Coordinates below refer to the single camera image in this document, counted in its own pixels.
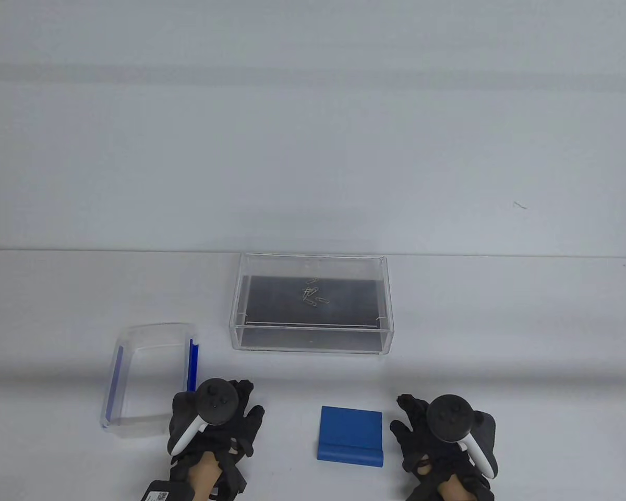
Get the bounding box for person's right hand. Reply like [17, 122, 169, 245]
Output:
[390, 394, 499, 501]

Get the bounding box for person's left hand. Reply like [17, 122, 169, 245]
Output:
[167, 379, 266, 501]

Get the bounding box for blue plastic scraper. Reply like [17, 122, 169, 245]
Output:
[317, 406, 384, 466]

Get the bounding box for clear plastic box blue clips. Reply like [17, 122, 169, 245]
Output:
[100, 323, 201, 436]

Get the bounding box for clear drawer organizer black bottom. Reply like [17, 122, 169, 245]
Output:
[230, 253, 395, 355]

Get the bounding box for pile of silver paper clips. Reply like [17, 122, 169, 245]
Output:
[300, 277, 330, 308]

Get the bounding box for black left wrist sensor box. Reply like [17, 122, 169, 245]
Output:
[138, 480, 188, 501]

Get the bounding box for black and white left controller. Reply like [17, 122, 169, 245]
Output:
[168, 378, 240, 456]

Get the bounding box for black and white controller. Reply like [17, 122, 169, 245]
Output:
[168, 378, 240, 456]
[427, 394, 499, 480]

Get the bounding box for black and white right controller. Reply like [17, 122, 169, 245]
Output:
[427, 394, 499, 480]

